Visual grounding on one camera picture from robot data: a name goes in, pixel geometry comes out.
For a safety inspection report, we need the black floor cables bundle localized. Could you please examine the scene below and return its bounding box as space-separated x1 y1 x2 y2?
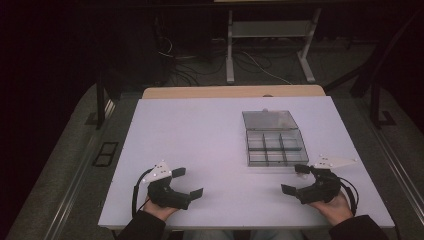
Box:
154 19 231 88

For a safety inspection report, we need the black floor socket frame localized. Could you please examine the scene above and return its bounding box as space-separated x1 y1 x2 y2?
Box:
92 141 120 168

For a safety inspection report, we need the clear plastic compartment box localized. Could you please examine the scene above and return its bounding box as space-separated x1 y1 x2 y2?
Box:
242 109 310 168

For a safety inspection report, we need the black metal stand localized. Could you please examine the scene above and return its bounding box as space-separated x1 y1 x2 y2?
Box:
349 19 424 130
84 63 118 131

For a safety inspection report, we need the white metal stand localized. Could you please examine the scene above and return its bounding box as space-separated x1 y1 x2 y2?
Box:
225 8 323 85

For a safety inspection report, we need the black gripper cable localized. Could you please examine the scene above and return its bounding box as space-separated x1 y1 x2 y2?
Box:
131 168 155 219
339 176 360 217

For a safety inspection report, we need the white floor cable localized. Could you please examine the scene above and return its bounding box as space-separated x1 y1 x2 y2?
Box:
238 49 294 86

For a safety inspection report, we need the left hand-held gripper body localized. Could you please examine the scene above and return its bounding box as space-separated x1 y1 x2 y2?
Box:
142 160 193 211

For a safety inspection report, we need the person's right hand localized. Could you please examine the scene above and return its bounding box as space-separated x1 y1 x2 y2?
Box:
308 192 354 228

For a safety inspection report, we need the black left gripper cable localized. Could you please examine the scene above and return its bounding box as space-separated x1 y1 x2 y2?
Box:
131 168 155 219

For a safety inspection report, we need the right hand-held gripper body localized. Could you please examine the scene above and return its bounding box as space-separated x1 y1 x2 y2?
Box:
294 153 358 205

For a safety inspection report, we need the person's left hand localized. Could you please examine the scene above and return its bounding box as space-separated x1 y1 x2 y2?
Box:
143 195 180 222

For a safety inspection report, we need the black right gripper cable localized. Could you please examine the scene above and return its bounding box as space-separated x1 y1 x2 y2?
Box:
339 176 360 217

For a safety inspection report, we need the wooden table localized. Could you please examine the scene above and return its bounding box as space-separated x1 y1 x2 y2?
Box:
142 84 327 100

